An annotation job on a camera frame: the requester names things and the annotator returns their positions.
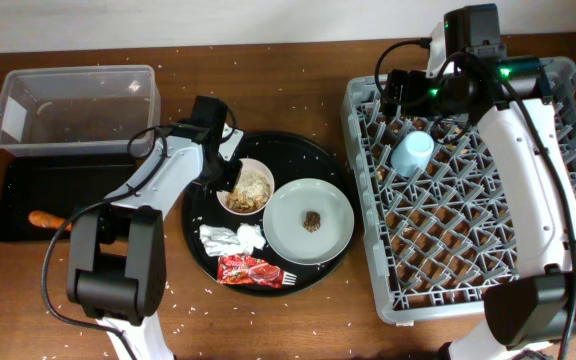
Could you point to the grey dishwasher rack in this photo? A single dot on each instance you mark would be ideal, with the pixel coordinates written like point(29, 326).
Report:
point(437, 240)

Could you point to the round black tray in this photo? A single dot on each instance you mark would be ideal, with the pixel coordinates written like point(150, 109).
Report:
point(289, 157)

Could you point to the white plastic fork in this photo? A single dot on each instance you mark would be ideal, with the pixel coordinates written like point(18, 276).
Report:
point(288, 279)

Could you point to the oats and nuts food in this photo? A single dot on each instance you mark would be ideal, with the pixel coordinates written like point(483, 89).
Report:
point(250, 194)

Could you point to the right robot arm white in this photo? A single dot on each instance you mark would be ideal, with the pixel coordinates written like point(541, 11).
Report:
point(509, 101)

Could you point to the orange carrot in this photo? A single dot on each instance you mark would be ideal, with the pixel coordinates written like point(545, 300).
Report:
point(44, 220)

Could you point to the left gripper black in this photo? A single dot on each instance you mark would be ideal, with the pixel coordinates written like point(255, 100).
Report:
point(228, 183)

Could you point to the brown food lump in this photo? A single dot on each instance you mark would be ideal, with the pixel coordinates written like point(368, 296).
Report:
point(312, 221)

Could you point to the black rectangular tray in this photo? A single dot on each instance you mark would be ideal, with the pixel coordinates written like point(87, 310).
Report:
point(58, 185)

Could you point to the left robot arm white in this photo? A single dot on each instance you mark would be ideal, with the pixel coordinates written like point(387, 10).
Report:
point(117, 261)

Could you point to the red snack wrapper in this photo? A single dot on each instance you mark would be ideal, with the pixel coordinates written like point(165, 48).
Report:
point(241, 269)

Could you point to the grey plate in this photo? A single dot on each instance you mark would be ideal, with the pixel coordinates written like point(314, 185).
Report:
point(284, 215)

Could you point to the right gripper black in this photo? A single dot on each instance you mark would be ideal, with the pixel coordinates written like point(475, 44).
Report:
point(414, 81)

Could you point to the light blue plastic cup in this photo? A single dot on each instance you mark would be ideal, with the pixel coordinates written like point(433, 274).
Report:
point(413, 151)

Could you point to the pink bowl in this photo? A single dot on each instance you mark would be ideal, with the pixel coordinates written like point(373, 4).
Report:
point(249, 164)

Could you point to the crumpled white tissue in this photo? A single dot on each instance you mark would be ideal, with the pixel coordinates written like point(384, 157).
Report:
point(220, 241)

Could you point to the clear plastic bin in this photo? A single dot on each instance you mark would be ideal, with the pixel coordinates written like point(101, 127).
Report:
point(78, 110)

